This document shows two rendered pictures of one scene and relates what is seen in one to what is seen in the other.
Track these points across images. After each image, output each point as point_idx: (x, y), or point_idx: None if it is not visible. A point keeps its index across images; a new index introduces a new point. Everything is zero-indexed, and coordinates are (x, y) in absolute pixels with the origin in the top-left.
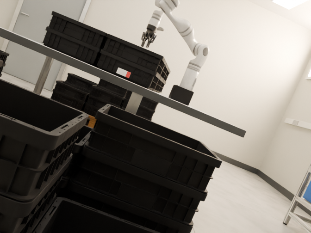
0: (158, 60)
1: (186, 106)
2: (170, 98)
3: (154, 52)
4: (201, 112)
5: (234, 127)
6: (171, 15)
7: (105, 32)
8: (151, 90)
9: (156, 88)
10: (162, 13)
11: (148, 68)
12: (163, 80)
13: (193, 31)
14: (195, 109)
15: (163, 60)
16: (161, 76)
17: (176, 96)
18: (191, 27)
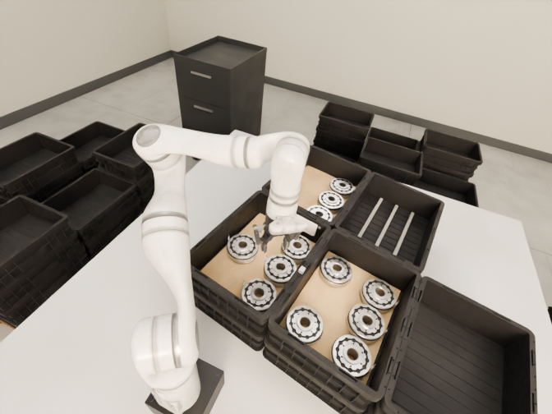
0: None
1: (45, 301)
2: (133, 325)
3: (193, 246)
4: (19, 325)
5: None
6: (154, 176)
7: (261, 187)
8: (104, 260)
9: (286, 370)
10: (272, 183)
11: (200, 269)
12: (342, 400)
13: (143, 246)
14: (101, 398)
15: (194, 276)
16: (291, 356)
17: None
18: (142, 228)
